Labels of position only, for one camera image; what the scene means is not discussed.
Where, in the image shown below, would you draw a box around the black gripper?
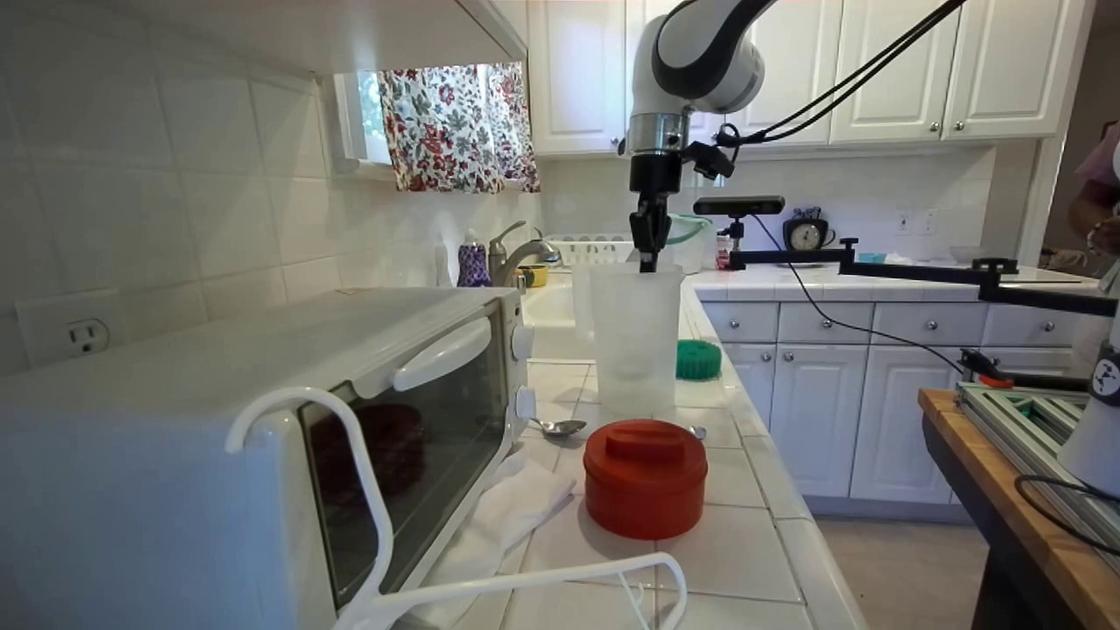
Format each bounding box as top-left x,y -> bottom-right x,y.
625,155 -> 688,276

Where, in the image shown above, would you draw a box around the translucent plastic jug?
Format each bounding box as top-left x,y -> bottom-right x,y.
583,257 -> 687,421

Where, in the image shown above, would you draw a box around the red jug lid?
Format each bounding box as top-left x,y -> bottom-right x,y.
582,417 -> 709,541

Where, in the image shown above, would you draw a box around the white dish rack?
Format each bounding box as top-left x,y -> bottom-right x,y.
544,238 -> 641,273

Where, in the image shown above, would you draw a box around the white sink basin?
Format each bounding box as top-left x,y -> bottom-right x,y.
516,273 -> 599,361

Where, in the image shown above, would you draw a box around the green smiley scrubber sponge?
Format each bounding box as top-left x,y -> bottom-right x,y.
675,336 -> 725,383

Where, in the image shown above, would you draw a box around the metal faucet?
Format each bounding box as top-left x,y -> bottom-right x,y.
486,220 -> 562,289

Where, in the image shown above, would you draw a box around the small dark clock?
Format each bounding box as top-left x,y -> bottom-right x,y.
780,205 -> 831,257

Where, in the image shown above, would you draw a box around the purple soap bottle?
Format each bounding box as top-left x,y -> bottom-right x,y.
453,234 -> 496,289

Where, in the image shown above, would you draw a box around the metal spoon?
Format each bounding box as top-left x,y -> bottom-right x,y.
538,413 -> 591,445

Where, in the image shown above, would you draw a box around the floral curtain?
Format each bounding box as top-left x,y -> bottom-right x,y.
379,64 -> 543,197

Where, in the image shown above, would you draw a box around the white lower cabinets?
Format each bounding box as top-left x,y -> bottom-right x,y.
695,292 -> 1107,511

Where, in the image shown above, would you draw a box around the white cabinets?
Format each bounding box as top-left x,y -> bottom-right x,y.
522,0 -> 1100,159
695,292 -> 1107,511

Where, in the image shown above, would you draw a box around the white upper cabinets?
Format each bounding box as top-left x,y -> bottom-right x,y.
522,0 -> 1100,159

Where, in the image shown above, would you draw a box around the white cloth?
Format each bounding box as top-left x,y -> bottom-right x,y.
400,448 -> 589,630

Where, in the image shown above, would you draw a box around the red black clamp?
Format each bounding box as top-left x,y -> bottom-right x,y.
960,345 -> 1017,395

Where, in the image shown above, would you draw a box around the wooden table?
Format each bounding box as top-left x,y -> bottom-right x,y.
918,383 -> 1120,630

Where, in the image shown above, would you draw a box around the white toaster oven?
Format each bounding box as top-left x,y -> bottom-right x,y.
0,284 -> 528,630

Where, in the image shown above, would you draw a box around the black stereo camera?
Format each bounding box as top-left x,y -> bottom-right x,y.
692,191 -> 788,220

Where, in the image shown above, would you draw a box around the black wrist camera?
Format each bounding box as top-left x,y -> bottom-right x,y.
687,123 -> 745,183

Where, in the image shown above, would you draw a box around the thin black camera cable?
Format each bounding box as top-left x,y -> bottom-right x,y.
750,212 -> 983,379

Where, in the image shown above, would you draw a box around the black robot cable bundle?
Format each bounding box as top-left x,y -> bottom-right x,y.
731,0 -> 968,150

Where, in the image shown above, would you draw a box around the black camera boom stand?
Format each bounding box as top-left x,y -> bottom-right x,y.
717,212 -> 1120,317

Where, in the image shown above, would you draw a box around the black cable loop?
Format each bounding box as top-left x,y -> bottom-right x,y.
1010,466 -> 1120,556

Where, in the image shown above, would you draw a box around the white wall outlet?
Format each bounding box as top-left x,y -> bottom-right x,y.
13,289 -> 130,367

